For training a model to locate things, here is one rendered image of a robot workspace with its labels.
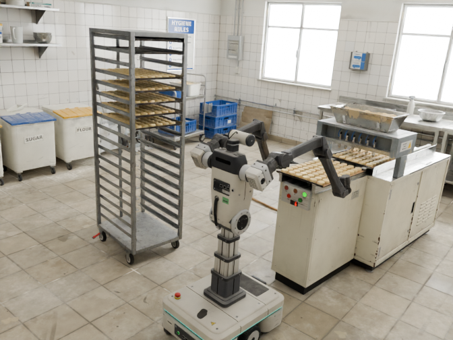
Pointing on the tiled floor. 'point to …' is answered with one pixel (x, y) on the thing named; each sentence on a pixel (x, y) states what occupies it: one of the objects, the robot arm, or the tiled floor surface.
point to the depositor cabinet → (398, 209)
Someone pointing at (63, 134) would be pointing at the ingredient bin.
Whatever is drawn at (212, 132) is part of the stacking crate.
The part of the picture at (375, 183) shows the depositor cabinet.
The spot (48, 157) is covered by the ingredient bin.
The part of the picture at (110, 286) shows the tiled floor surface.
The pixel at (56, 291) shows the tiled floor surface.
